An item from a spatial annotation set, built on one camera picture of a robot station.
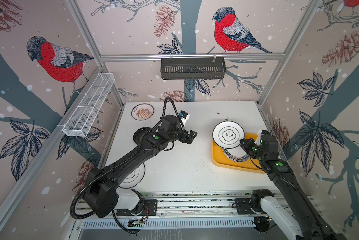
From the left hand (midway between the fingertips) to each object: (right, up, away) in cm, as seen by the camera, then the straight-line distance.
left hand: (190, 130), depth 76 cm
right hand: (+26, -6, +2) cm, 27 cm away
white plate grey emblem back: (+22, -3, +9) cm, 24 cm away
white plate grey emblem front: (-32, -28, +7) cm, 43 cm away
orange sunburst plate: (-36, +11, +40) cm, 55 cm away
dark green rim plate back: (+28, -15, +11) cm, 33 cm away
